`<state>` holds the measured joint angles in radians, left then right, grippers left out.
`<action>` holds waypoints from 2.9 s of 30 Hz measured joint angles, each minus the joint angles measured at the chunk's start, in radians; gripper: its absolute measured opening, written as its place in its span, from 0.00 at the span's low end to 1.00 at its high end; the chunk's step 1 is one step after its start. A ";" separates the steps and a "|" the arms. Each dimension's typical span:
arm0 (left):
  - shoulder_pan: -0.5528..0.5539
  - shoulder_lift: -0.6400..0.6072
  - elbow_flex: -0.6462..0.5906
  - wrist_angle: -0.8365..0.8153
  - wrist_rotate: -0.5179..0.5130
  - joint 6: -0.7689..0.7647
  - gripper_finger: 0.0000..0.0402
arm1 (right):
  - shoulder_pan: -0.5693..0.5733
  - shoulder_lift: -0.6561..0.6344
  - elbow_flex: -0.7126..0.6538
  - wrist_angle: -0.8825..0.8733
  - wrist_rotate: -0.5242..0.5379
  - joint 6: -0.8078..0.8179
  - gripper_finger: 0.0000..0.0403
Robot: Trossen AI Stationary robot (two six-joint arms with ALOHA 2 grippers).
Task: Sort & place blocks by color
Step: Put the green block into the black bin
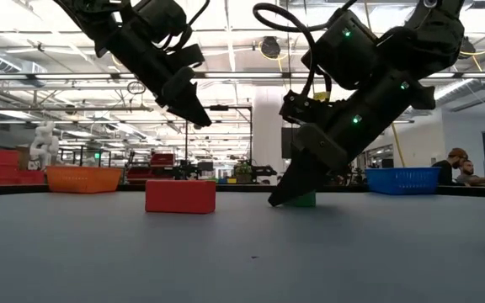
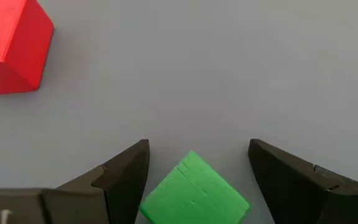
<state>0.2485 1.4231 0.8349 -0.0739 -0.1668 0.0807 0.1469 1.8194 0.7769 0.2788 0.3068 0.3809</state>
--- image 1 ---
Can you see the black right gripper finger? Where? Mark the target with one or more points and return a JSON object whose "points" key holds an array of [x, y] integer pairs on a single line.
{"points": [[310, 164]]}

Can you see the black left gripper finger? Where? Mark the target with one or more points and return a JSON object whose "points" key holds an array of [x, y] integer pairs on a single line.
{"points": [[183, 101]]}

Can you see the green cube block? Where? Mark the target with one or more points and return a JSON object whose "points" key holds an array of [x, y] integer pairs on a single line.
{"points": [[305, 200]]}

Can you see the pink rectangular block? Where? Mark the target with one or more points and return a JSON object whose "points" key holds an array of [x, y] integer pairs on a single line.
{"points": [[180, 197]]}

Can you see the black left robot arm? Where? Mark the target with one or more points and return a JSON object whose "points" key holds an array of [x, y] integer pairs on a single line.
{"points": [[99, 17]]}

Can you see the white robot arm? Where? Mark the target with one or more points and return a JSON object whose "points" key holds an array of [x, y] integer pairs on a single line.
{"points": [[44, 145]]}

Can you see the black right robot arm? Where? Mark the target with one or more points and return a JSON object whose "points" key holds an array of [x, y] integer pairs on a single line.
{"points": [[436, 33]]}

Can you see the white column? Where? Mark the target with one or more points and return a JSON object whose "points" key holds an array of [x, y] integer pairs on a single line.
{"points": [[268, 126]]}

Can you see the yellow block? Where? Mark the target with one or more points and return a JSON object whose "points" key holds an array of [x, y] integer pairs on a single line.
{"points": [[321, 96]]}

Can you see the red toolbox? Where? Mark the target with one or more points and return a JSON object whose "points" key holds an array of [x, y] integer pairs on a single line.
{"points": [[162, 160]]}

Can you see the long ceiling light strip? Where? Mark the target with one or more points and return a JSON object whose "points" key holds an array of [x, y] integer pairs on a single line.
{"points": [[242, 76]]}

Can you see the potted plant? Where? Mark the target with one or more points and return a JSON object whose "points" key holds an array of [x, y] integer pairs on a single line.
{"points": [[243, 170]]}

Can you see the blue plastic basket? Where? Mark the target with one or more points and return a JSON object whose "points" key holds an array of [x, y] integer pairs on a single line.
{"points": [[402, 181]]}

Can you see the person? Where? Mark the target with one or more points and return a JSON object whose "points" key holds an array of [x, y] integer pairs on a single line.
{"points": [[472, 177], [444, 172]]}

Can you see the orange plastic basket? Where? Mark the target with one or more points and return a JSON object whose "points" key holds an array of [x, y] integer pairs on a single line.
{"points": [[82, 180]]}

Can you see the black gantry frame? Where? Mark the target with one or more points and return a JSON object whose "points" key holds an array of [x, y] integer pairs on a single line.
{"points": [[218, 107]]}

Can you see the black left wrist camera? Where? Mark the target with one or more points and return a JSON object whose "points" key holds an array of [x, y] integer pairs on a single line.
{"points": [[190, 56]]}

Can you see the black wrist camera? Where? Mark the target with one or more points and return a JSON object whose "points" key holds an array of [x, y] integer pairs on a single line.
{"points": [[190, 56], [299, 107]]}

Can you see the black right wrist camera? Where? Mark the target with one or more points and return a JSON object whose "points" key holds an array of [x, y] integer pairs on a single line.
{"points": [[299, 107]]}

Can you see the black table frame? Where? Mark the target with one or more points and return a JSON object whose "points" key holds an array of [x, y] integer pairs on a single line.
{"points": [[225, 188]]}

